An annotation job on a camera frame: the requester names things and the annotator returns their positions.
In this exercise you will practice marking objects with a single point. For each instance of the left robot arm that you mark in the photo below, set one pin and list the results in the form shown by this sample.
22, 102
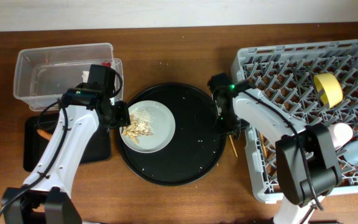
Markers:
45, 196

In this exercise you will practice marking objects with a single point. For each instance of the grey plate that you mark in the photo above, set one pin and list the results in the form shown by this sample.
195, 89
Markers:
162, 122

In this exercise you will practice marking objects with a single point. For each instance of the yellow bowl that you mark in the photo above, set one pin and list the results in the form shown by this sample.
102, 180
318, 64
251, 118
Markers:
331, 88

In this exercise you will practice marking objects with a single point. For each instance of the carrot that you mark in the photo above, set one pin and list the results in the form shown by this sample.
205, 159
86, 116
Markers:
44, 134

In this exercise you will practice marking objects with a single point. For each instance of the peanut and rice scraps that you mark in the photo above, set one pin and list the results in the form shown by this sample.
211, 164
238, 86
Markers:
140, 125

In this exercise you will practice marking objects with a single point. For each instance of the wooden chopstick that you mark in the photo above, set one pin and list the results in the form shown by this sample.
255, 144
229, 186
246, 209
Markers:
233, 145
264, 149

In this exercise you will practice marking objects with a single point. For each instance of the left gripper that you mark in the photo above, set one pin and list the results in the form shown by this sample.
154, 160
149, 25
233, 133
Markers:
123, 113

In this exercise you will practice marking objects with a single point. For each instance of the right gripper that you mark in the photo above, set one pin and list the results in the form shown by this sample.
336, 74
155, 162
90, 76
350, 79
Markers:
241, 124

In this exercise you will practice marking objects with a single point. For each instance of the black rectangular tray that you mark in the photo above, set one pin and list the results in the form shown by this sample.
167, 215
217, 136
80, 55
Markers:
98, 148

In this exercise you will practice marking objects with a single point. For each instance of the grey dishwasher rack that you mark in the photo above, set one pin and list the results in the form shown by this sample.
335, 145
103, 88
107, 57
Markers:
284, 73

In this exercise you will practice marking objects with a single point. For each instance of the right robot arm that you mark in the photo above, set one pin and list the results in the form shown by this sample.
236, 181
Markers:
306, 162

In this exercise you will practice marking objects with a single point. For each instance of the red wrapper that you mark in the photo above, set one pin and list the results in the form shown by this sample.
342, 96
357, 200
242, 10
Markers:
107, 64

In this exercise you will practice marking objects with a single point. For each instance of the black round tray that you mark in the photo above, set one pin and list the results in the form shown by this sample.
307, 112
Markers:
196, 145

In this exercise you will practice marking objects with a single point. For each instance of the clear plastic bin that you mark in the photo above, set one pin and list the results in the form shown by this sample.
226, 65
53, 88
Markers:
44, 74

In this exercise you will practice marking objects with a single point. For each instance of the crumpled white tissue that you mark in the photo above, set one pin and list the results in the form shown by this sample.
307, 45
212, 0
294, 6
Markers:
85, 76

